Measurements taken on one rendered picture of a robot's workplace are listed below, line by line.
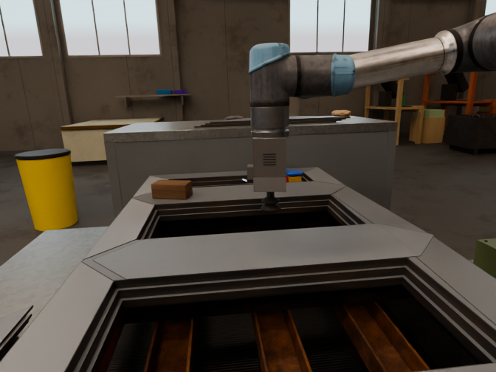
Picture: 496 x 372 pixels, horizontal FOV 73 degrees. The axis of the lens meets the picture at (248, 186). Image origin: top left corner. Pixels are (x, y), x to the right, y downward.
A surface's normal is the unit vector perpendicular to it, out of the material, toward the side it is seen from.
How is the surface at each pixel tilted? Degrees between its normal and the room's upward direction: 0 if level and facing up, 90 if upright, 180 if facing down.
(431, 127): 90
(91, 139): 90
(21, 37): 90
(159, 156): 90
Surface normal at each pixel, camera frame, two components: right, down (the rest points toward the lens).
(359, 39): 0.14, 0.25
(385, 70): 0.11, 0.55
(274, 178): -0.10, 0.26
